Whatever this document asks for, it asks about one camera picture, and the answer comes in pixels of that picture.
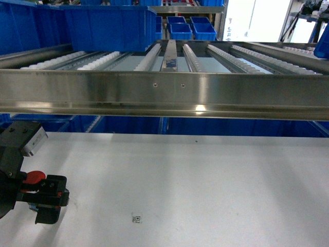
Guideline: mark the small blue bin back left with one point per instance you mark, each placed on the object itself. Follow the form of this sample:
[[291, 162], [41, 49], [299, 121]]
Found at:
[[180, 31]]

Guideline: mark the QR code sticker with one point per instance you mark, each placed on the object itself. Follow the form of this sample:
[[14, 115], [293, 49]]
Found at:
[[137, 217]]

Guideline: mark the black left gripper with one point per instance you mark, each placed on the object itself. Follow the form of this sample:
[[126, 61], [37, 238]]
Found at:
[[13, 139]]

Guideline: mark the large blue bin on shelf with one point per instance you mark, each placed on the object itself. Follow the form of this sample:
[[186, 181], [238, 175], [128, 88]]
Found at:
[[110, 28]]

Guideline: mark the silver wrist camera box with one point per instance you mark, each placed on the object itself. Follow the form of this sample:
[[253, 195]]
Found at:
[[35, 143]]

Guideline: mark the small blue bin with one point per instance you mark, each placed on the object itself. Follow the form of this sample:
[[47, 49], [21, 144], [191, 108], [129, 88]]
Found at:
[[180, 31], [204, 31]]

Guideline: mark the small blue bin back right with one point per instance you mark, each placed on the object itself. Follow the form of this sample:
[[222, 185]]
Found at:
[[204, 31]]

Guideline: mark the red mushroom push button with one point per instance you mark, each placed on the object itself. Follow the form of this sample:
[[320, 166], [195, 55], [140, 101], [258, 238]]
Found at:
[[41, 190]]

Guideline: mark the stainless steel roller shelf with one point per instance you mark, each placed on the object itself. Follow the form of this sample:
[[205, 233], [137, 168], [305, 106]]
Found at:
[[172, 78]]

